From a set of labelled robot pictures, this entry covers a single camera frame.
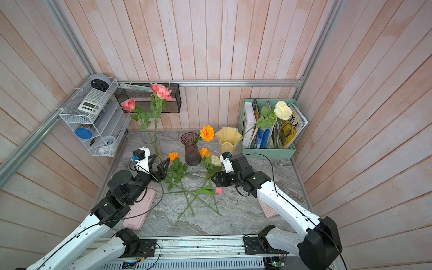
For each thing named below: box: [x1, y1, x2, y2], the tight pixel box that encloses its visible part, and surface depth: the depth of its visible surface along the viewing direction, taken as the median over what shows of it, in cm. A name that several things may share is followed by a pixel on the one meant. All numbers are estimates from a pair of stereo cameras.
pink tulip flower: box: [163, 185, 224, 196], surface depth 92 cm
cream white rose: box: [240, 100, 293, 138], surface depth 71 cm
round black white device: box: [90, 73, 111, 93], surface depth 83 cm
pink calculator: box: [257, 198, 279, 219], surface depth 85 cm
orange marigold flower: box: [192, 124, 215, 145], surface depth 76 cm
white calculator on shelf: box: [77, 87, 110, 115], surface depth 79 cm
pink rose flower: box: [121, 98, 160, 160], surface depth 87 cm
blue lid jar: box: [74, 123, 93, 140], surface depth 79 cm
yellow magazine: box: [280, 102, 309, 149], surface depth 100 cm
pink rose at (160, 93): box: [148, 83, 171, 150], surface depth 81 cm
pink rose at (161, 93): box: [150, 83, 173, 163], surface depth 80 cm
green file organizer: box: [238, 98, 300, 160], surface depth 97 cm
